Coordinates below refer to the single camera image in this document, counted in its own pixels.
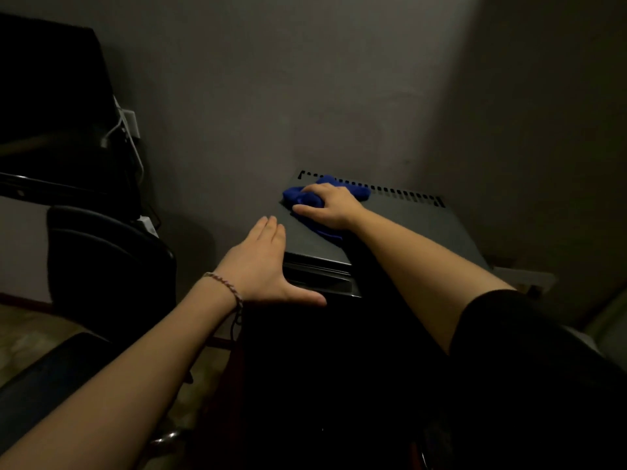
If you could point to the blue cloth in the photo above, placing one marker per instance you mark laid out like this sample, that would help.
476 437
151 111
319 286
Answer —
296 195

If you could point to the black office chair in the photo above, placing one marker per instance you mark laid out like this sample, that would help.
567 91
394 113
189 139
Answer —
108 269

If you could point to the person's black right sleeve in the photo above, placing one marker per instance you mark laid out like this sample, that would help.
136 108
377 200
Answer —
539 386

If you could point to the black mini fridge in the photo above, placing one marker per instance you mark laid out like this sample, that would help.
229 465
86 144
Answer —
416 225

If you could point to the white socket with plug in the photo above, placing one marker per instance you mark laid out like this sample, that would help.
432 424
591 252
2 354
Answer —
131 123

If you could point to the person's left forearm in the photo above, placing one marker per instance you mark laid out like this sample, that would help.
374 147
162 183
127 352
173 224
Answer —
122 386

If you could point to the person's right forearm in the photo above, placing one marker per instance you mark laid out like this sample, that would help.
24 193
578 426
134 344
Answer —
426 274

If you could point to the person's right hand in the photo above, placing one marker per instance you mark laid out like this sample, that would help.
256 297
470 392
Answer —
335 207

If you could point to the green wall pipe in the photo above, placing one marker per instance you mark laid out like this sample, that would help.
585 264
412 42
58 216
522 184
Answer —
610 313

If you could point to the person's left hand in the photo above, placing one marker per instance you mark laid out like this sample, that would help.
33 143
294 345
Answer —
259 269

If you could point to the black television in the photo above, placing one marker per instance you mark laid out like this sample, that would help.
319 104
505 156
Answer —
54 92

